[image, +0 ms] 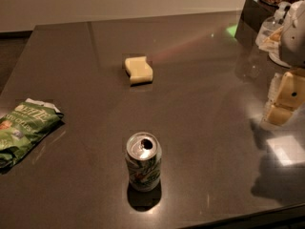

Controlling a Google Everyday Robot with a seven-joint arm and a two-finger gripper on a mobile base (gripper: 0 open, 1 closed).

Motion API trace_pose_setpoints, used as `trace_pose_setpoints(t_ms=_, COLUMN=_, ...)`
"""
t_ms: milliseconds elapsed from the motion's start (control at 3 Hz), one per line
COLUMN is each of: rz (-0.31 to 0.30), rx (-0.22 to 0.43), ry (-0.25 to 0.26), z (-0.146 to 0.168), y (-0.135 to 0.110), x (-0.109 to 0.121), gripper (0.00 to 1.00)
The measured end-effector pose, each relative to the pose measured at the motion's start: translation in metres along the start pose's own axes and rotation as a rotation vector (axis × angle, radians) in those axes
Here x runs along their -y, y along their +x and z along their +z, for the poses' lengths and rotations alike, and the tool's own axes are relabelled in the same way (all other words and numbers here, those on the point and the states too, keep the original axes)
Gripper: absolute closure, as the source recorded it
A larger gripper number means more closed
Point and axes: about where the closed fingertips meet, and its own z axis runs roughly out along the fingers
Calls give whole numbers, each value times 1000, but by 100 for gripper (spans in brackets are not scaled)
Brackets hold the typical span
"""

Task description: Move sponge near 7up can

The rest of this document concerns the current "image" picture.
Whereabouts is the clear plastic container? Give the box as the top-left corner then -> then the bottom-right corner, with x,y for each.
255,2 -> 291,52

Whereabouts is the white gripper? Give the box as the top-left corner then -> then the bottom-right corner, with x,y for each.
264,68 -> 305,126

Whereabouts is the black cabinet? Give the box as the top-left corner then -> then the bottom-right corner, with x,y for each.
234,0 -> 276,47

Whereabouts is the yellow sponge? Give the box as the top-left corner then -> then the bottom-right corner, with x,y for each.
125,56 -> 153,85

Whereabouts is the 7up soda can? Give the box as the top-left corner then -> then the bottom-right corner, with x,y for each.
125,132 -> 162,192

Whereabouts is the green chips bag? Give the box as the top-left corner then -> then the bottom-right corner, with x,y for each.
0,98 -> 64,169

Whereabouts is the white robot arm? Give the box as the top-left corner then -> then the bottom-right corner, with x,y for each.
262,1 -> 305,128

